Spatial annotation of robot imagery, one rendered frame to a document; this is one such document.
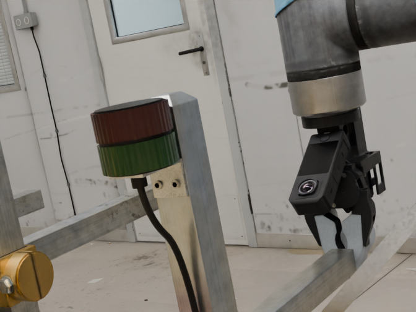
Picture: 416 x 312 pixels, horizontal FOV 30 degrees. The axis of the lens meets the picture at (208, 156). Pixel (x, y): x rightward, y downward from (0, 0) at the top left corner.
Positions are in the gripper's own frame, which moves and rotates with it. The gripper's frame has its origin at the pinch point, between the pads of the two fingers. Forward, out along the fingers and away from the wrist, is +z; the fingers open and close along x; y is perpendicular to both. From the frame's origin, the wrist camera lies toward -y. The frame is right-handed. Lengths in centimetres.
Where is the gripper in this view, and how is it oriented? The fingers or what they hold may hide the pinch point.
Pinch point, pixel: (348, 273)
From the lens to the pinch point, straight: 99.1
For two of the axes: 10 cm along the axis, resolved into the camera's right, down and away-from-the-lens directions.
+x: -8.1, 0.6, 5.8
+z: 1.8, 9.7, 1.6
